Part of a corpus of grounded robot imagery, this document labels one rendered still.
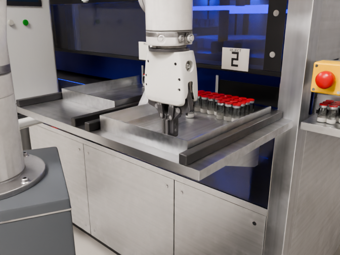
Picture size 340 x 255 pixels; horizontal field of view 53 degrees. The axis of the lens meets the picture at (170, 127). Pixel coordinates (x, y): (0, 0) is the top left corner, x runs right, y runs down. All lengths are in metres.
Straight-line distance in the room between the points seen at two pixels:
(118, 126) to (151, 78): 0.16
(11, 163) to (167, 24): 0.35
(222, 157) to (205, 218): 0.58
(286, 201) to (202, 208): 0.31
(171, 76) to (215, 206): 0.63
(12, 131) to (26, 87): 0.88
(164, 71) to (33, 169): 0.29
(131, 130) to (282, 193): 0.48
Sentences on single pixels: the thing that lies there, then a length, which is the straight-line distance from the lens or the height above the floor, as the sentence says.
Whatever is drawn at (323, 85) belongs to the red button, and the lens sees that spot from 0.85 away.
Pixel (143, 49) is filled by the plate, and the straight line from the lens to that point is 1.20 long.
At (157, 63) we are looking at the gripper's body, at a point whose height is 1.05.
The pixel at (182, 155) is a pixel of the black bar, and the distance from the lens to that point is 0.61.
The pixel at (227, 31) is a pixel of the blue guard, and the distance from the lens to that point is 0.99.
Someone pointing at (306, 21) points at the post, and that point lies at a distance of 0.89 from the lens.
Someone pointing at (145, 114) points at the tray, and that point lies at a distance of 0.90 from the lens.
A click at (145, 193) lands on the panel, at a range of 1.37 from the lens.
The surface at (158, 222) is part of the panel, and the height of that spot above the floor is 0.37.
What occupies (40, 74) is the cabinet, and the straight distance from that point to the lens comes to 1.52.
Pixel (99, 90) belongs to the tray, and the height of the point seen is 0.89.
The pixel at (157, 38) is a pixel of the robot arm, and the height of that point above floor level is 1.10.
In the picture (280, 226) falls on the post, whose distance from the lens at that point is 1.06.
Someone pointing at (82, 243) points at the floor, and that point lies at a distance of 1.94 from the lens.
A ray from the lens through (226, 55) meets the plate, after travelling 0.99.
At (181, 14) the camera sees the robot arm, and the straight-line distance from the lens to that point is 0.60.
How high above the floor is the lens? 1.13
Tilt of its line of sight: 18 degrees down
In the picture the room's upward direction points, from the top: straight up
